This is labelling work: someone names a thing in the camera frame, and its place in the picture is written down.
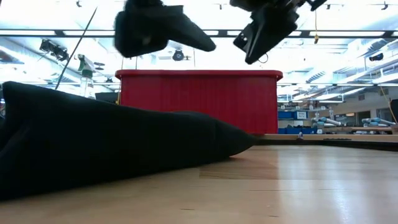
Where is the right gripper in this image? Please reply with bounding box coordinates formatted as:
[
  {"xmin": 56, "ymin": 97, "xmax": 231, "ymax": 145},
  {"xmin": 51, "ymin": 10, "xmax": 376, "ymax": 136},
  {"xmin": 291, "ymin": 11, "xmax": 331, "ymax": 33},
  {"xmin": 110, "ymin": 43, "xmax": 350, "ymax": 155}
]
[{"xmin": 229, "ymin": 0, "xmax": 328, "ymax": 65}]

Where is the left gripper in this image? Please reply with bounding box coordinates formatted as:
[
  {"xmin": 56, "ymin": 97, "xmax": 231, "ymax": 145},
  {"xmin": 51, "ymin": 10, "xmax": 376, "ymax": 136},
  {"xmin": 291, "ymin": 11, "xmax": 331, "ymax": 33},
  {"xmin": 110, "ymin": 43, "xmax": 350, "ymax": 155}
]
[{"xmin": 113, "ymin": 0, "xmax": 217, "ymax": 58}]

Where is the black t-shirt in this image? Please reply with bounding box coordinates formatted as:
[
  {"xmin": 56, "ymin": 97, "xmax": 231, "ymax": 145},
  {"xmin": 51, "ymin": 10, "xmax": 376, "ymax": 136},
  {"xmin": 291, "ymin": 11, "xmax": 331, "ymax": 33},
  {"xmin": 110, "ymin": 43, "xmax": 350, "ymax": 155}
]
[{"xmin": 0, "ymin": 81, "xmax": 257, "ymax": 202}]

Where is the red plastic laundry basket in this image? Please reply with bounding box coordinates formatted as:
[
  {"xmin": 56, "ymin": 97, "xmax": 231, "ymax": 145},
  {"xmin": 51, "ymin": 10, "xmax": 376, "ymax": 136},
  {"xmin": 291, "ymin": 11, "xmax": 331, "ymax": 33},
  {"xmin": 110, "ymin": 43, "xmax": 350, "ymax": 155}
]
[{"xmin": 114, "ymin": 69, "xmax": 284, "ymax": 135}]

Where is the blue bin white label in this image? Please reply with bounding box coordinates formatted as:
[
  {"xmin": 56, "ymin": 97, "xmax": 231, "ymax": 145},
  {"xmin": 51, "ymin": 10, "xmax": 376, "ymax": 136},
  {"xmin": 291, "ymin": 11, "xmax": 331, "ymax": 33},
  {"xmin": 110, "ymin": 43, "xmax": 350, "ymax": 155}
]
[{"xmin": 277, "ymin": 110, "xmax": 308, "ymax": 121}]

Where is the blue storage bin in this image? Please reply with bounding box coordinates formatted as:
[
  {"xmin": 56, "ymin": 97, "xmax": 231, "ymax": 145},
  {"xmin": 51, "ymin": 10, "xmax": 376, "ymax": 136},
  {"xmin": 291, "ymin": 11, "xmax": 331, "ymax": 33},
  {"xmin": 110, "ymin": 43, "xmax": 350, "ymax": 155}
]
[{"xmin": 277, "ymin": 127, "xmax": 317, "ymax": 135}]

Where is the black background monitor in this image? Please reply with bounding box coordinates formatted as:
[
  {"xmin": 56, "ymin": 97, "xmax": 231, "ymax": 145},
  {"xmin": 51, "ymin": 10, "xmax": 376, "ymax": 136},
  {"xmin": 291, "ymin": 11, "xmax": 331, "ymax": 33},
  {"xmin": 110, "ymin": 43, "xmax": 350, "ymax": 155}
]
[{"xmin": 95, "ymin": 91, "xmax": 120, "ymax": 105}]

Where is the cleaner spray bottle green label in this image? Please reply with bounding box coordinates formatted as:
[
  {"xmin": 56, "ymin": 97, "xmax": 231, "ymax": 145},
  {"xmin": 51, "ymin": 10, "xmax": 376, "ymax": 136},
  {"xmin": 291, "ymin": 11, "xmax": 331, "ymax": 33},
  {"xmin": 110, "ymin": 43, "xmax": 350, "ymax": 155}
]
[{"xmin": 76, "ymin": 54, "xmax": 97, "ymax": 101}]

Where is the black ceiling light cluster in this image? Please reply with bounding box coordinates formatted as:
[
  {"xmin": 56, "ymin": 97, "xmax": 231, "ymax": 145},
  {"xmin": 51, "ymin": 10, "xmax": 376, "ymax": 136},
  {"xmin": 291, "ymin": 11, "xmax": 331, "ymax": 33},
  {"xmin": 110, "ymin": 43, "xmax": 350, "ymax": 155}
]
[{"xmin": 39, "ymin": 39, "xmax": 70, "ymax": 62}]

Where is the black background panel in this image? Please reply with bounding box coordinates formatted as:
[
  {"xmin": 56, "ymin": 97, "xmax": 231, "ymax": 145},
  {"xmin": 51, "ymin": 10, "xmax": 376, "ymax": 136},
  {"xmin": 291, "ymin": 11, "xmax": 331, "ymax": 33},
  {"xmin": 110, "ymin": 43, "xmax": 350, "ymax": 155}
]
[{"xmin": 390, "ymin": 98, "xmax": 398, "ymax": 125}]

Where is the round black ceiling camera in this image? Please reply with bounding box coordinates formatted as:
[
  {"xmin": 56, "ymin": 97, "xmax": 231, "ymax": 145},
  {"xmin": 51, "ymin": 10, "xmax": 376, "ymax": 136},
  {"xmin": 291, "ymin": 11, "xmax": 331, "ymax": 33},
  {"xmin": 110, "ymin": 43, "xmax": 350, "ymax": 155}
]
[{"xmin": 172, "ymin": 48, "xmax": 185, "ymax": 62}]

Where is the black overhead frame crossbar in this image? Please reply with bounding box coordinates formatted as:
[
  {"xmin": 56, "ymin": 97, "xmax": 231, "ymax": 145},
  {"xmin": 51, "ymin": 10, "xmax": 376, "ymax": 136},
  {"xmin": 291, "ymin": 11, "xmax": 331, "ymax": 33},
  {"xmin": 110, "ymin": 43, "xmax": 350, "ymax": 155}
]
[{"xmin": 0, "ymin": 29, "xmax": 398, "ymax": 39}]

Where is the hanging yellow cable plug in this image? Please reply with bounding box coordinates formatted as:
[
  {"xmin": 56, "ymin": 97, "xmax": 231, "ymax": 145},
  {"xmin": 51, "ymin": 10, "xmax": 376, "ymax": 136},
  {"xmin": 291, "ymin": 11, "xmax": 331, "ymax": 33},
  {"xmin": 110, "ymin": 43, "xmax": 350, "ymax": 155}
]
[{"xmin": 313, "ymin": 9, "xmax": 320, "ymax": 45}]

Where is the long black cable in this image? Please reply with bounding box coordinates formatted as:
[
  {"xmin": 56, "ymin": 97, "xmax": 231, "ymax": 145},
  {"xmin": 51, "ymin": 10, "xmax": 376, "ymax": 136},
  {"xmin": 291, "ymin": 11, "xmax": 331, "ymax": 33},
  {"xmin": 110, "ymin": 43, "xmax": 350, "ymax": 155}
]
[{"xmin": 55, "ymin": 6, "xmax": 98, "ymax": 91}]

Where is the thin yellow background cable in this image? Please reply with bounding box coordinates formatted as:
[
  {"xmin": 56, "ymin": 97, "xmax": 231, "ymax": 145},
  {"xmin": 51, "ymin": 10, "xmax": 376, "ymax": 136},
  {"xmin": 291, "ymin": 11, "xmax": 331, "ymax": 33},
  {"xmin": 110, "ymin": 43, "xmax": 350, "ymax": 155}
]
[{"xmin": 379, "ymin": 85, "xmax": 398, "ymax": 125}]

